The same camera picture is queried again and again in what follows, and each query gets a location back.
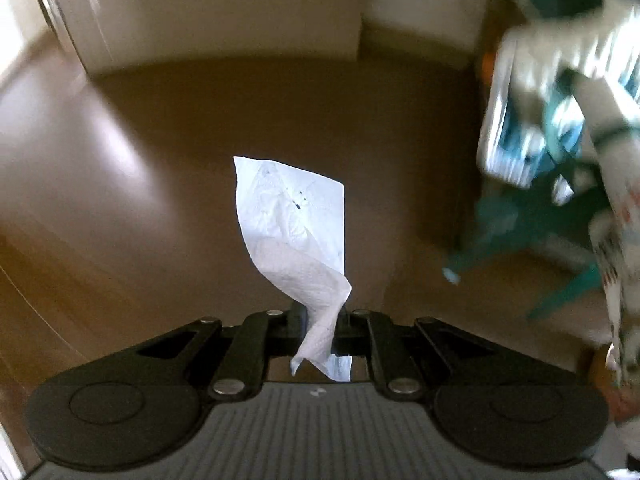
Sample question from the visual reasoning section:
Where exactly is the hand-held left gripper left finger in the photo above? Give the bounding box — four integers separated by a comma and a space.
135, 309, 308, 402

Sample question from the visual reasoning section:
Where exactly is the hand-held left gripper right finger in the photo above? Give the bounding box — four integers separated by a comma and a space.
334, 309, 498, 402

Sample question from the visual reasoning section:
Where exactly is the white paper napkin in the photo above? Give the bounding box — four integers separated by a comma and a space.
232, 156, 353, 383

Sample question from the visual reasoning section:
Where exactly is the orange white object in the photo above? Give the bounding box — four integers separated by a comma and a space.
480, 50, 498, 86

